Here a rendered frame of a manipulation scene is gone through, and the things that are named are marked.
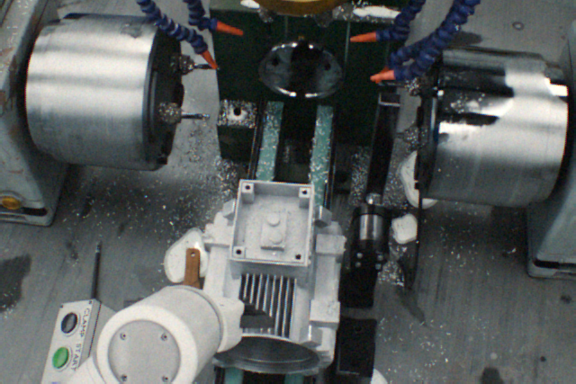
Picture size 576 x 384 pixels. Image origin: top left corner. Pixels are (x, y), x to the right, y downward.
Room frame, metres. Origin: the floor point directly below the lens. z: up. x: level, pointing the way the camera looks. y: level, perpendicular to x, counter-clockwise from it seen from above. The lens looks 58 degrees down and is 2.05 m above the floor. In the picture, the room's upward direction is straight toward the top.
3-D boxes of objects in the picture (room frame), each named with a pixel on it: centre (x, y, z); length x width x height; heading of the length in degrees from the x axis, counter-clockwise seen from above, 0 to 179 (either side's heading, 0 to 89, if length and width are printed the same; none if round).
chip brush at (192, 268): (0.52, 0.17, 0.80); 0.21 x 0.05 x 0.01; 0
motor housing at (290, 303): (0.45, 0.02, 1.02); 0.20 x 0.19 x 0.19; 175
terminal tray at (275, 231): (0.49, 0.02, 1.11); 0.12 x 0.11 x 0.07; 175
